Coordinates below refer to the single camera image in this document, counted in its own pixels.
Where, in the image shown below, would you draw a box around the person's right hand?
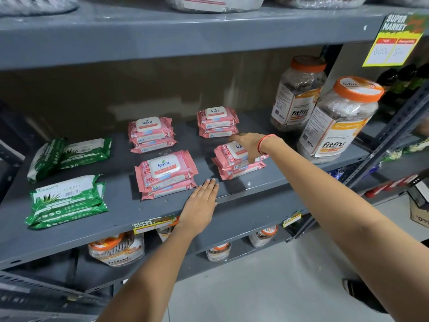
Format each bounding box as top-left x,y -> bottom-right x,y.
229,132 -> 262,165

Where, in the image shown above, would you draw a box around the person's left hand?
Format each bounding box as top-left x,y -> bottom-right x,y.
178,178 -> 220,237

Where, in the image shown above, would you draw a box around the pink lidded wipes packet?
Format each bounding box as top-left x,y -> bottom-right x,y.
214,141 -> 269,169

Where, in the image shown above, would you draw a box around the person's left forearm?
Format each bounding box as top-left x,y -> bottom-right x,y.
97,226 -> 202,322

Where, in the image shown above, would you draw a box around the person's right forearm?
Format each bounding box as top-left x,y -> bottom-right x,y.
263,136 -> 429,322

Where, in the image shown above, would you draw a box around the stacks of pink wipes packets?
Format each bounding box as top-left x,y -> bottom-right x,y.
128,106 -> 267,201

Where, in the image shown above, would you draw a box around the clear jar orange lid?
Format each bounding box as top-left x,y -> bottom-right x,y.
248,225 -> 279,248
206,243 -> 232,262
88,231 -> 145,267
297,76 -> 385,164
156,218 -> 180,242
271,56 -> 327,131

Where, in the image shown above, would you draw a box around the small yellow shelf label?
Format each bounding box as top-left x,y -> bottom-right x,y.
282,211 -> 302,229
133,215 -> 176,235

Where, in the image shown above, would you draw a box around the blue snack packets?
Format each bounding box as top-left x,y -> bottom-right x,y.
329,167 -> 350,181

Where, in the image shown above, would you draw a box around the green wipes packet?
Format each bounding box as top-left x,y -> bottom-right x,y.
27,197 -> 107,219
27,138 -> 66,183
30,175 -> 106,208
25,206 -> 109,230
60,138 -> 112,169

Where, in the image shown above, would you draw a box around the red snack packets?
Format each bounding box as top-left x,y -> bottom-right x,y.
364,174 -> 420,199

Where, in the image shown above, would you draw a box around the clear plastic jar white label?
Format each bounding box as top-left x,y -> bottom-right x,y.
164,0 -> 266,14

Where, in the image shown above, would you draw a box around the green yellow snack packets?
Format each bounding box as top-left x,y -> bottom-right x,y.
382,138 -> 429,162

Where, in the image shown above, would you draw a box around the grey metal shelf rack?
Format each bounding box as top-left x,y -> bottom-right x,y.
0,0 -> 429,322

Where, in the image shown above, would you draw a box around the row of dark bottles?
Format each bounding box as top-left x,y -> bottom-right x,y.
376,63 -> 429,99

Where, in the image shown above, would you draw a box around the person's black shoe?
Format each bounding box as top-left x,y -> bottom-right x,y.
342,278 -> 390,314

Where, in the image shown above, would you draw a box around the brown cardboard box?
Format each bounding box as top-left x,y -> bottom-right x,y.
408,181 -> 429,229

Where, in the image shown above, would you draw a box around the large yellow price tag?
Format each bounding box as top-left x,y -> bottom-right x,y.
363,13 -> 429,67

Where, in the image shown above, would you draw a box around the grey mesh bundle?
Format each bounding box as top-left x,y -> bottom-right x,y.
0,0 -> 80,16

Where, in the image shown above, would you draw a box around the red thread bracelet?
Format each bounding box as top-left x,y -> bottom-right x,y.
257,134 -> 279,155

